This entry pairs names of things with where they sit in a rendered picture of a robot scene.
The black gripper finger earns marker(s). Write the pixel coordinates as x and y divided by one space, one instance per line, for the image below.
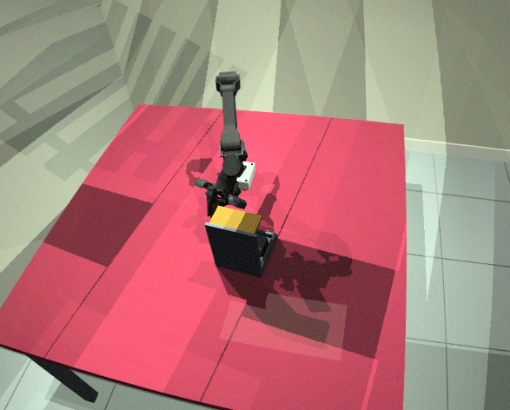
218 202
210 201

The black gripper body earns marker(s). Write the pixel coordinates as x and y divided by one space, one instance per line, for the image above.
224 184

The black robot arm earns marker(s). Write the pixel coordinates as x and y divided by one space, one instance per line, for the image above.
231 146

